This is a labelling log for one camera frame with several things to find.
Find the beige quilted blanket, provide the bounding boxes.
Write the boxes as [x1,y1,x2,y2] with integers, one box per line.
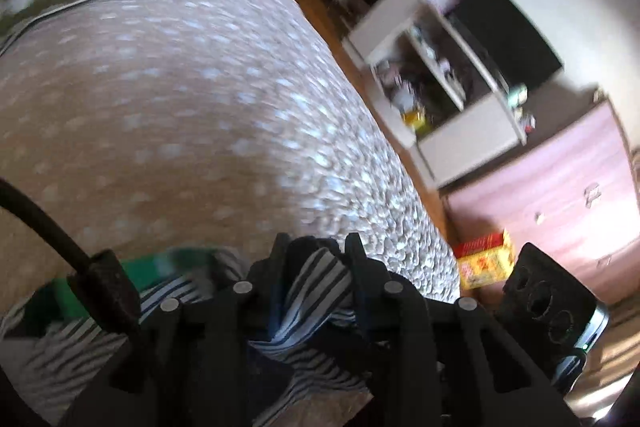
[0,0,462,427]

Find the white television cabinet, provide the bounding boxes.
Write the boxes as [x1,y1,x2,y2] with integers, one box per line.
[342,0,532,188]

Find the black cable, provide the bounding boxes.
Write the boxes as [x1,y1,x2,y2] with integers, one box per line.
[0,179,144,339]

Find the pink dresser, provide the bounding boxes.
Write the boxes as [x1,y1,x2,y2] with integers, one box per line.
[442,99,640,304]

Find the red yellow box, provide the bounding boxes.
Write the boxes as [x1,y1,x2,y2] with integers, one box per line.
[452,229,517,291]

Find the yellow bottle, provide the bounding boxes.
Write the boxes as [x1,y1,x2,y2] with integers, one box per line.
[402,106,429,131]

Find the green cloth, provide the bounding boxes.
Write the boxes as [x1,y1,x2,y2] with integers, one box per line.
[25,247,222,324]

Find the striped pants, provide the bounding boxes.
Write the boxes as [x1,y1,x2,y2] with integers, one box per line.
[0,247,377,427]

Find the black television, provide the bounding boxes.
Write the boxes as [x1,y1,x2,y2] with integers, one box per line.
[450,0,564,94]

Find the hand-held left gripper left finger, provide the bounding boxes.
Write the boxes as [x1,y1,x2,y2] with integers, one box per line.
[60,234,292,427]

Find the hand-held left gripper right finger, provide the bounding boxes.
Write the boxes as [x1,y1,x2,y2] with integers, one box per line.
[345,233,581,427]

